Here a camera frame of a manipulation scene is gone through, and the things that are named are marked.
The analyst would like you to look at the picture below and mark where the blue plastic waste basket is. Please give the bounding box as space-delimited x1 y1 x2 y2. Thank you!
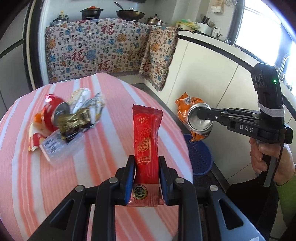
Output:
184 134 213 176

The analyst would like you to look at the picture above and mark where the red snack packet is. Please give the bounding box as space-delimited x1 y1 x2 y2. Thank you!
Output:
128 104 163 207

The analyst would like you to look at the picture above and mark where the green sleeved right forearm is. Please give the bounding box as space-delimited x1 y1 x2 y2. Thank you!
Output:
276 174 296 226

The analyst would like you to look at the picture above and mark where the small steel kettle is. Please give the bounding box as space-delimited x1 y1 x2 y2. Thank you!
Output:
50 11 69 26

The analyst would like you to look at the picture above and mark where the steel pot with lid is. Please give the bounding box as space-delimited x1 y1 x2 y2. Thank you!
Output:
146 14 166 26

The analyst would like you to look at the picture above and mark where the red crushed can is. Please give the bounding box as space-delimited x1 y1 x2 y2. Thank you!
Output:
41 93 70 132

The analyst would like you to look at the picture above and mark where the right hand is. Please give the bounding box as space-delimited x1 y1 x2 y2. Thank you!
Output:
249 138 296 186

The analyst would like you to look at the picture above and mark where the small patterned cloth cover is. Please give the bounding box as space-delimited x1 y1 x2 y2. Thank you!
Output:
139 26 178 91

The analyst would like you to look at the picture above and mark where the crushed orange drink can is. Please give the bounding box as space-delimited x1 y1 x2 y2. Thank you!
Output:
175 92 213 142

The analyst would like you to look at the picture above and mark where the gold black foil wrapper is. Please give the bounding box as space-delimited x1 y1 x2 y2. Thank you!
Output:
57 108 93 143

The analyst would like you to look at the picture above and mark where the silver foil wrapper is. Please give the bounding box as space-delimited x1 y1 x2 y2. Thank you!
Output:
68 88 105 124

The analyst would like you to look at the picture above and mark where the black pot orange knob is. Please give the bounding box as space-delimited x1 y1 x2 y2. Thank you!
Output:
80 6 104 20

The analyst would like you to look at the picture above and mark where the black wok with lid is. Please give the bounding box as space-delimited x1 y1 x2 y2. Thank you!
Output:
114 1 145 22

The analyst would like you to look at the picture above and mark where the clear plastic floss box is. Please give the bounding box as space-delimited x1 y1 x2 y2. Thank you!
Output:
40 130 85 167

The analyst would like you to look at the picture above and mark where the large patterned cloth cover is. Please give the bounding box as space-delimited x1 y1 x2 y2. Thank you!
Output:
45 18 151 83

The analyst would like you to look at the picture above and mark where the red white torn wrapper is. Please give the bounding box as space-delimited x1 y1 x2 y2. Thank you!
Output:
28 112 50 152

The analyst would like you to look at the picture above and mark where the white knife block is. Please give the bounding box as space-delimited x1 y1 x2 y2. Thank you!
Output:
197 15 217 36

